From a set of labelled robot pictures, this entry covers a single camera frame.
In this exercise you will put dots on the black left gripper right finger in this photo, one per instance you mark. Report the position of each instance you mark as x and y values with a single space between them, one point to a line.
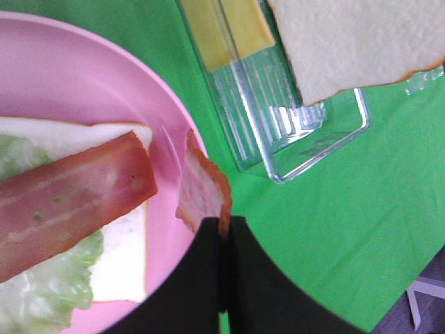
262 299

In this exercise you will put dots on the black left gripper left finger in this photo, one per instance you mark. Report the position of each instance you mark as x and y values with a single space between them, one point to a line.
188 301

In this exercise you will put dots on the bread slice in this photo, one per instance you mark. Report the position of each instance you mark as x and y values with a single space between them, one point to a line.
339 45
119 273

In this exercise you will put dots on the bacon strip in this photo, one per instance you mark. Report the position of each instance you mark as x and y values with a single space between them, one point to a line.
204 191
47 210

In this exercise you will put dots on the green lettuce leaf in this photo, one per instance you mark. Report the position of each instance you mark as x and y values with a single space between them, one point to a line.
42 299

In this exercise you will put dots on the green tablecloth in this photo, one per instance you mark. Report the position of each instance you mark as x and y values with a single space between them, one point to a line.
354 230

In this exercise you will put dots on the clear right plastic tray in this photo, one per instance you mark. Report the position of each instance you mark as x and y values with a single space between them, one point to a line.
269 129

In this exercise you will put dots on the upright bread slice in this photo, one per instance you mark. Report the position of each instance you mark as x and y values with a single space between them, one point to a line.
339 45

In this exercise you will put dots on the pink round plate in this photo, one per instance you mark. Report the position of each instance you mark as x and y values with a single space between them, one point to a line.
50 69

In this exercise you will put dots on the yellow cheese slice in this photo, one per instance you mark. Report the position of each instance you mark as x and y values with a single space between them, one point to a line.
226 31

